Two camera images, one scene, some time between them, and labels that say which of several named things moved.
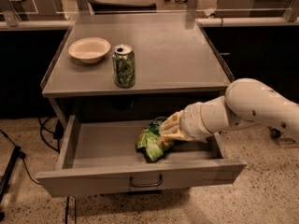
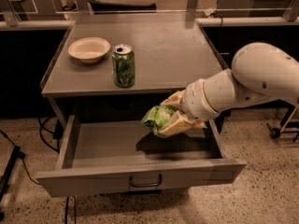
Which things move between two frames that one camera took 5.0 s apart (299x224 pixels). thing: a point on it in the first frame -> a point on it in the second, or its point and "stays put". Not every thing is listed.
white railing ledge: (201, 22) stays put
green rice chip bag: (151, 144) -> (155, 117)
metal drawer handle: (146, 185) stays put
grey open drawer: (101, 157) stays put
